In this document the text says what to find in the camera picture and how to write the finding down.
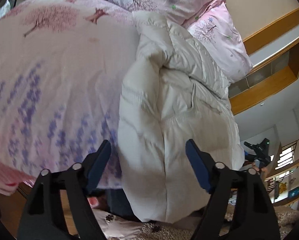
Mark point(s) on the person's right hand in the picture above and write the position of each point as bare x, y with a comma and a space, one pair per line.
262, 171

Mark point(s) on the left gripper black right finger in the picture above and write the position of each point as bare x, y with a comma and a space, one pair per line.
254, 216

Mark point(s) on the wooden bookshelf with items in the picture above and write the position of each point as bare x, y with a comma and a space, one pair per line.
283, 186

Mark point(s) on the pink floral lower pillow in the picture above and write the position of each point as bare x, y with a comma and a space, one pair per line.
216, 31

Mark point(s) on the window with metal bars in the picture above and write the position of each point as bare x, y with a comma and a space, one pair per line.
286, 156

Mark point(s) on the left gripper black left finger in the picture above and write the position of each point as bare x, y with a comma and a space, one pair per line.
43, 216

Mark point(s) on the wooden headboard shelf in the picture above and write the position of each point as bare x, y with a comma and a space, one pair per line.
272, 74

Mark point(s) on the white puffer down jacket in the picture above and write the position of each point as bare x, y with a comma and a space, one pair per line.
173, 92

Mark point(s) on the pink tree-print bed quilt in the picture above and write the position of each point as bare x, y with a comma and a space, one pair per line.
61, 68

